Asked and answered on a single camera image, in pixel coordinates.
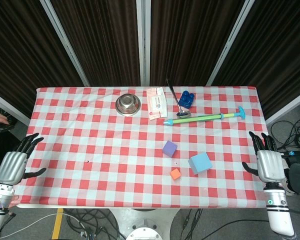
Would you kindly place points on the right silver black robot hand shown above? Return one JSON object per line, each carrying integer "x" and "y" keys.
{"x": 270, "y": 165}

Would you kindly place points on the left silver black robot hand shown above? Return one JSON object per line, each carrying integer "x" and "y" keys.
{"x": 11, "y": 165}

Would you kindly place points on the small orange foam cube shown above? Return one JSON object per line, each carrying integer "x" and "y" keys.
{"x": 175, "y": 174}

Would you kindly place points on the purple foam cube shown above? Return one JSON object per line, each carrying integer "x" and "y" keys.
{"x": 170, "y": 148}

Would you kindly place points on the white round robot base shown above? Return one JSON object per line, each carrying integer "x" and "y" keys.
{"x": 142, "y": 225}

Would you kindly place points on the black power strip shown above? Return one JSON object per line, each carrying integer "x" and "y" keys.
{"x": 296, "y": 152}

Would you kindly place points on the black handheld device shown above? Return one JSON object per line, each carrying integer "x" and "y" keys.
{"x": 1, "y": 126}

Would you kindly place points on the large blue foam cube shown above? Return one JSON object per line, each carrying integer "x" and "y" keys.
{"x": 200, "y": 163}

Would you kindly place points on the green and teal toy pump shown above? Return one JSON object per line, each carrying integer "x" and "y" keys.
{"x": 197, "y": 119}

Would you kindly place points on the red white checkered tablecloth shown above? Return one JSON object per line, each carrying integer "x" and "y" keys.
{"x": 102, "y": 155}

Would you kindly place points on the metal spoon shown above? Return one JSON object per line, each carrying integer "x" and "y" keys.
{"x": 182, "y": 114}

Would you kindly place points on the dark blue toy brick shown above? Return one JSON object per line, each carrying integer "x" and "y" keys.
{"x": 186, "y": 100}

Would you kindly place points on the dark brown curtain panel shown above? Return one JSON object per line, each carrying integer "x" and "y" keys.
{"x": 277, "y": 50}
{"x": 187, "y": 42}
{"x": 102, "y": 42}
{"x": 20, "y": 50}

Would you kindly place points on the pink white wet wipes pack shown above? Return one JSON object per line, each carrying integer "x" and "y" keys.
{"x": 157, "y": 103}

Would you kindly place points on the upturned stainless steel bowl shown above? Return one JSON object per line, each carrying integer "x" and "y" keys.
{"x": 127, "y": 105}

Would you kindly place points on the white partition frame post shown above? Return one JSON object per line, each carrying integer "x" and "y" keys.
{"x": 143, "y": 42}
{"x": 7, "y": 106}
{"x": 65, "y": 42}
{"x": 287, "y": 106}
{"x": 227, "y": 42}

